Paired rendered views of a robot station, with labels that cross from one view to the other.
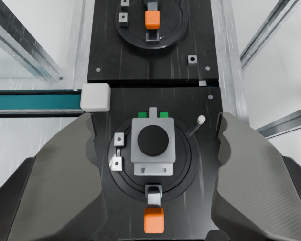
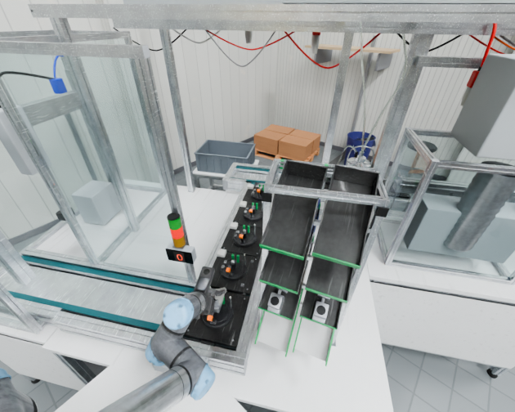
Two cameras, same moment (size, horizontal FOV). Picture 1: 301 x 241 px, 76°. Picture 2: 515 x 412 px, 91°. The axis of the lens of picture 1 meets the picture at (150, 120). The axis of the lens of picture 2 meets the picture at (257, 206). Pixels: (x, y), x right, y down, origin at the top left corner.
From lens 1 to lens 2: 99 cm
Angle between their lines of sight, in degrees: 38
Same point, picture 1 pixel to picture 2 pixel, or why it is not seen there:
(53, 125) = not seen: hidden behind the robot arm
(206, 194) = (230, 329)
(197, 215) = (225, 335)
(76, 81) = not seen: hidden behind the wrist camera
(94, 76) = not seen: hidden behind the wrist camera
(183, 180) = (224, 320)
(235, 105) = (253, 304)
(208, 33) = (252, 276)
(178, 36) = (239, 275)
